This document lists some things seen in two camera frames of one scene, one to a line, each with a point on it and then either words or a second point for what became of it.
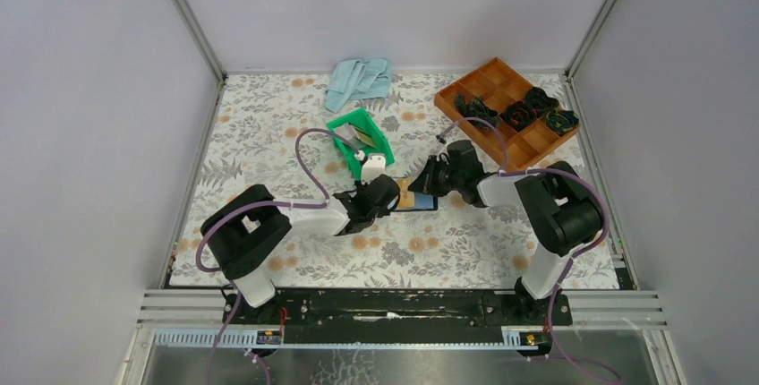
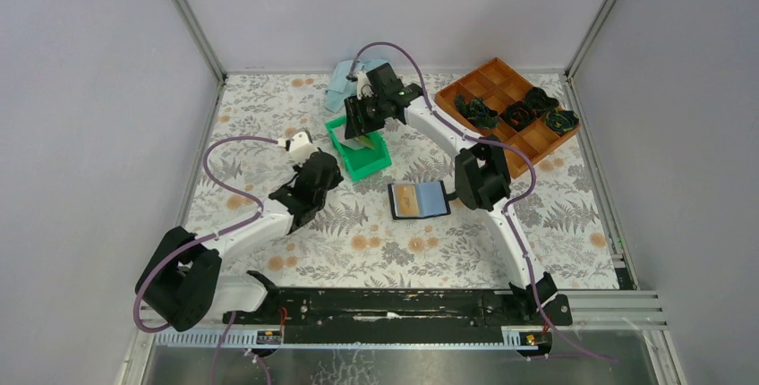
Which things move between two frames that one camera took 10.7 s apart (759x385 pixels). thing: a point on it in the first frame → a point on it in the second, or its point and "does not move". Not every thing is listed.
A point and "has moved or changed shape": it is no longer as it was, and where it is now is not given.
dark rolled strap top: x=538 y=102 does not move
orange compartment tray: x=531 y=121 does not move
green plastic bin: x=357 y=135 does not move
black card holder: x=422 y=202 has moved or changed shape
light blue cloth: x=356 y=80 does not move
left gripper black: x=359 y=186 → x=336 y=180
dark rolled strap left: x=476 y=107 does not move
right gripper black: x=425 y=182 → x=353 y=108
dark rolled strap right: x=560 y=122 does not move
